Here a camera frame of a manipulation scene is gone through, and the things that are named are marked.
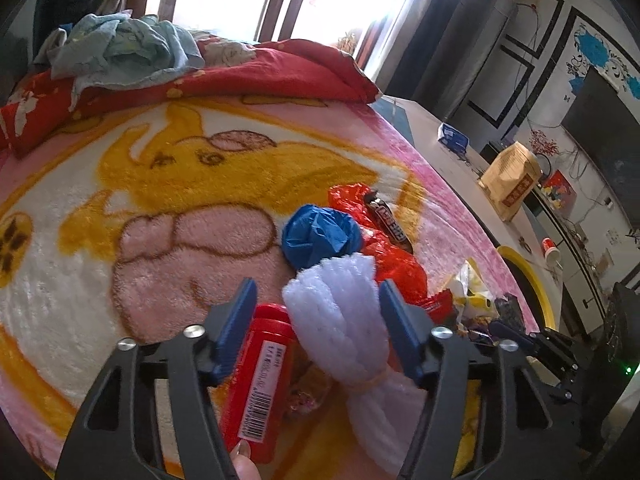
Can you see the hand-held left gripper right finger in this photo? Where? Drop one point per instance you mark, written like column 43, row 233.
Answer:
column 400, row 330

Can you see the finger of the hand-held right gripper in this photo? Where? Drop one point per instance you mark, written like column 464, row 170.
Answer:
column 515, row 336

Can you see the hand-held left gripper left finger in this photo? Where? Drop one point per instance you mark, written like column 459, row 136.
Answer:
column 240, row 320

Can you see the red plastic bottle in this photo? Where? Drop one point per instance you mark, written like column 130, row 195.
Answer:
column 260, row 360

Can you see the yellow and white wrapper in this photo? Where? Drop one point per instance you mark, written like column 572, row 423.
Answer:
column 472, row 295

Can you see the red plastic bag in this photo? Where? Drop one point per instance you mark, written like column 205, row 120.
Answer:
column 395, row 265

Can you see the yellow rimmed black trash bin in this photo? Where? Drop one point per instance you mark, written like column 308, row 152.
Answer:
column 520, row 255

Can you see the blue plastic bag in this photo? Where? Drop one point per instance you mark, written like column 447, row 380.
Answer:
column 315, row 240

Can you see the person's left hand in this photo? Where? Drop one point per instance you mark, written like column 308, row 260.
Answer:
column 247, row 462

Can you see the purple wrapper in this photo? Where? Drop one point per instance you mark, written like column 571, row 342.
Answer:
column 475, row 332

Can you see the red snack wrapper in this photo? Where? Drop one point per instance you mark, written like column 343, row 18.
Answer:
column 440, row 305

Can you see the white television cabinet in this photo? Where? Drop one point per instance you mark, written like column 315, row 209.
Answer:
column 585, row 280

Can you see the red paper cup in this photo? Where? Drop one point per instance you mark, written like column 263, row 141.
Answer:
column 551, row 252

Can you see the dark candy bar wrapper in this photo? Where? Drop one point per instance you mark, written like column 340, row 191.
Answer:
column 390, row 220

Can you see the pink printed blanket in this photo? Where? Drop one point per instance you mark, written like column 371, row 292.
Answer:
column 100, row 260

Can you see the colourful framed picture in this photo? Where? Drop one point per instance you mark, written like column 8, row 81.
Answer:
column 560, row 190

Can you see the brown paper bag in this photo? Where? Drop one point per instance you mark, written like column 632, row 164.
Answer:
column 510, row 180

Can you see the white coffee table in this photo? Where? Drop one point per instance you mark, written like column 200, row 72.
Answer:
column 450, row 170

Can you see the blue packet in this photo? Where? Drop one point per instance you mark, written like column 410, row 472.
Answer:
column 452, row 137

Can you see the black television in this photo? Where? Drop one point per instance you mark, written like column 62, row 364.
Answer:
column 610, row 135

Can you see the red quilt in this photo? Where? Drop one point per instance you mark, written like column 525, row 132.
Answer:
column 300, row 70

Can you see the grey standing air conditioner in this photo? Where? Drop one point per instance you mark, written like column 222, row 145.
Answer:
column 465, row 50

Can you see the light blue clothes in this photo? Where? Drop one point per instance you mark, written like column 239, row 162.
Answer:
column 125, row 55

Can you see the dark curtain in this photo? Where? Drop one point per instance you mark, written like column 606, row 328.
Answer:
column 425, row 25

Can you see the brown framed window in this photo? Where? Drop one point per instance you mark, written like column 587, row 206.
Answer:
column 280, row 0

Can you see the blue flower wall sticker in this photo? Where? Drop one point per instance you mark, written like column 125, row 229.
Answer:
column 595, row 50

